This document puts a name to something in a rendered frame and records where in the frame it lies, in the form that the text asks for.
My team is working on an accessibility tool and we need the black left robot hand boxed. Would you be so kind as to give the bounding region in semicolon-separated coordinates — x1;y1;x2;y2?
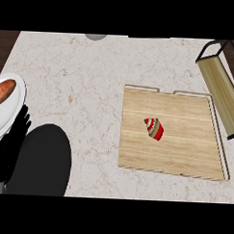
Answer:
0;103;34;188

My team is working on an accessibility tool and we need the dark grey round plate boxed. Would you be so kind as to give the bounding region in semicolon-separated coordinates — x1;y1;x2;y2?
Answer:
5;121;74;197

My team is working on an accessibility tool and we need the white round plate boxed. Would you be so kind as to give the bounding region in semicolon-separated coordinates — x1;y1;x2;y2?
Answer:
0;71;28;143

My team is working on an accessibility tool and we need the reddish brown oblong vegetable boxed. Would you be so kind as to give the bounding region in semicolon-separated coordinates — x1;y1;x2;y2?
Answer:
0;78;17;110

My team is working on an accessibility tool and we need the grey round object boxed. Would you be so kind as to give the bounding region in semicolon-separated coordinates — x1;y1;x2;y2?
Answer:
85;34;109;42

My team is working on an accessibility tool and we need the red striped cupcake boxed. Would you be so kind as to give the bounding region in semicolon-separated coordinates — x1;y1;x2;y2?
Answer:
142;117;166;143

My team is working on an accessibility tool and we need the wooden tray with wire handles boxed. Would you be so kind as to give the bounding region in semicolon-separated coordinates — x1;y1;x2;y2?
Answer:
117;84;234;183

